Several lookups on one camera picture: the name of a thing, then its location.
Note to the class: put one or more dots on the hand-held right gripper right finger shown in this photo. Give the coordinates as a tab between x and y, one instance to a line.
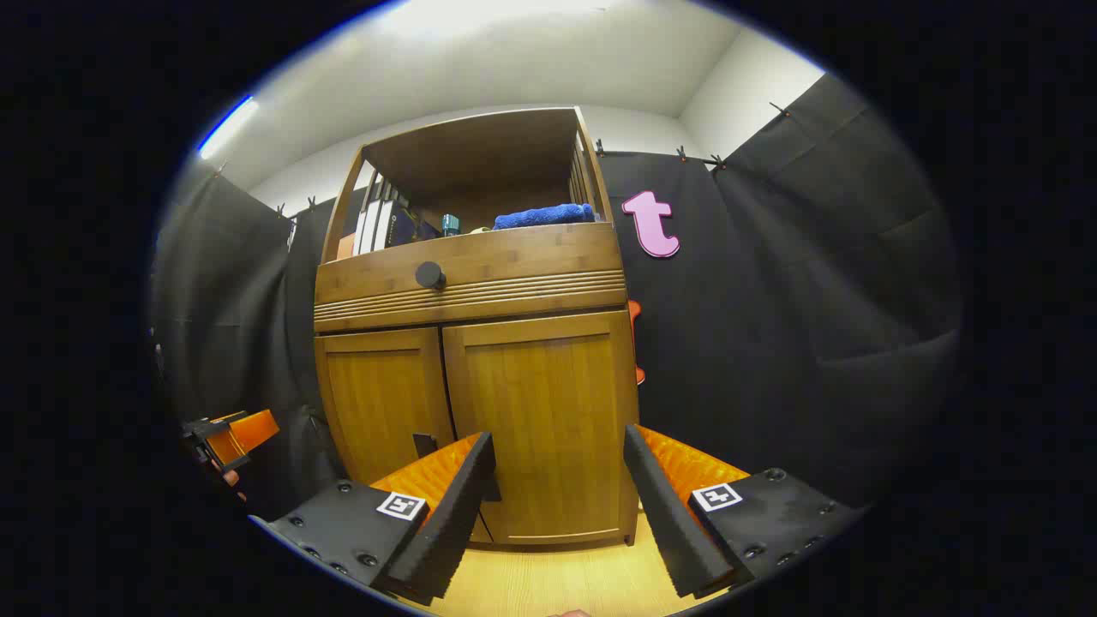
664	514

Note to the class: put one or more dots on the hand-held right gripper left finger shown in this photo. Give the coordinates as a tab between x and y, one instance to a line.
458	514

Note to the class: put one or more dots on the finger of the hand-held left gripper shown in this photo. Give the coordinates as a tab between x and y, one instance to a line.
250	431

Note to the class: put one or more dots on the wooden shoe cabinet door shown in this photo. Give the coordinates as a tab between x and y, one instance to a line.
548	403
381	403

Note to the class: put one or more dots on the wooden double-door shoe cabinet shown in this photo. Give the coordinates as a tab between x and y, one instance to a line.
480	154

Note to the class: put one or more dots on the tan small box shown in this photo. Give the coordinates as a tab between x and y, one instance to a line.
345	247

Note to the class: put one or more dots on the white book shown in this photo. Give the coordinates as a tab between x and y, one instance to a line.
384	227
371	230
360	236

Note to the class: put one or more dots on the black round drawer knob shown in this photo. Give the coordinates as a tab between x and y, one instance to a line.
430	275

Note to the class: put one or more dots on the black backdrop cloth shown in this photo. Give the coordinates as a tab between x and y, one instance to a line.
771	300

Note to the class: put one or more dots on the dark blue book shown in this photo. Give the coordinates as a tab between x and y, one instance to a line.
411	227

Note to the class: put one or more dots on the wooden drawer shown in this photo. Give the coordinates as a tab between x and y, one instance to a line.
531	257

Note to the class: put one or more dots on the teal small can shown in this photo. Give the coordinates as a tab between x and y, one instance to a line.
451	224

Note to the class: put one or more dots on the blue folded towel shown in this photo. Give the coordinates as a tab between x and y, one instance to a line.
544	216

